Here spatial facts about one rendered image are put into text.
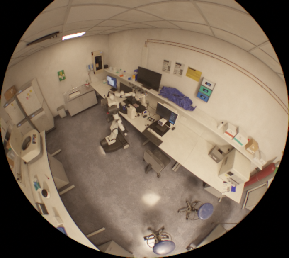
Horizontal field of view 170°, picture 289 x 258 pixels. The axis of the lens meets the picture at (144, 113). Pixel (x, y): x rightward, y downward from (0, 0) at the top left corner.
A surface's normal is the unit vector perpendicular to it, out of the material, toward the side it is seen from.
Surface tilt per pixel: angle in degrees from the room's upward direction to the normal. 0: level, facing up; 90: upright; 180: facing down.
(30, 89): 90
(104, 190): 0
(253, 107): 90
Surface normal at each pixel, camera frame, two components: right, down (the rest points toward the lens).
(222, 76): -0.70, 0.44
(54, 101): 0.71, 0.51
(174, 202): 0.07, -0.74
